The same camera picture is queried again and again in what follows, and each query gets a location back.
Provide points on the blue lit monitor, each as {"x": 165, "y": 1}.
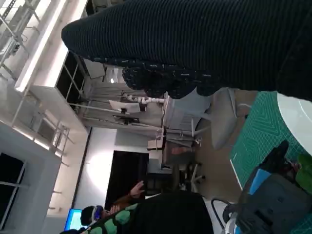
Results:
{"x": 73, "y": 219}

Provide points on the large black screen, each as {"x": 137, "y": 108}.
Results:
{"x": 126, "y": 178}

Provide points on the green cutting mat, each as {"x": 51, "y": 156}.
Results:
{"x": 258, "y": 131}

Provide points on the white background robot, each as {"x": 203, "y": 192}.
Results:
{"x": 146, "y": 100}

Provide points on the white plate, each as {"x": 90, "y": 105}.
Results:
{"x": 297, "y": 122}

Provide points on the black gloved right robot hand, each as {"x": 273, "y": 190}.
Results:
{"x": 195, "y": 36}

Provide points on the black office chair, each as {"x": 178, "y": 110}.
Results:
{"x": 185, "y": 178}

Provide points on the white backed monitor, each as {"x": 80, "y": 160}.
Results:
{"x": 124, "y": 106}

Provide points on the person with headset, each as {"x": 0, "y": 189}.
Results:
{"x": 97, "y": 214}

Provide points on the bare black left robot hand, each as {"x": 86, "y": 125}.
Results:
{"x": 273, "y": 202}

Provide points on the grey chair with white frame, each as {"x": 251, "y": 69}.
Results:
{"x": 221, "y": 122}

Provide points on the person in black and green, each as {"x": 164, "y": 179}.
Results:
{"x": 170, "y": 214}

